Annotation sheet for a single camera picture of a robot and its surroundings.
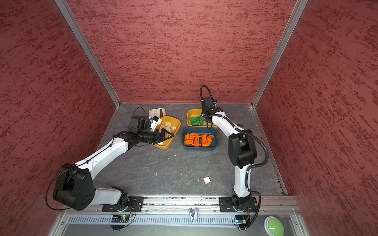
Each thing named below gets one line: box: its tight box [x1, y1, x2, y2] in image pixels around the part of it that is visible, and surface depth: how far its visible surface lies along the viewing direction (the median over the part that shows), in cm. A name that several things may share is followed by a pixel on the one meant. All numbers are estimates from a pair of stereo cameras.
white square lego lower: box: [202, 176, 212, 185], surface depth 84 cm
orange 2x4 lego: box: [184, 139, 194, 146], surface depth 97 cm
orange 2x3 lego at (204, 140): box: [201, 133, 208, 148], surface depth 98 cm
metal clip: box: [189, 207, 199, 223], surface depth 72 cm
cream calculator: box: [148, 107, 166, 119], surface depth 116 cm
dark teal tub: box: [181, 127, 219, 151], surface depth 98 cm
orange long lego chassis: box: [191, 134, 202, 148], surface depth 101 cm
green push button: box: [263, 215, 285, 236], surface depth 68 cm
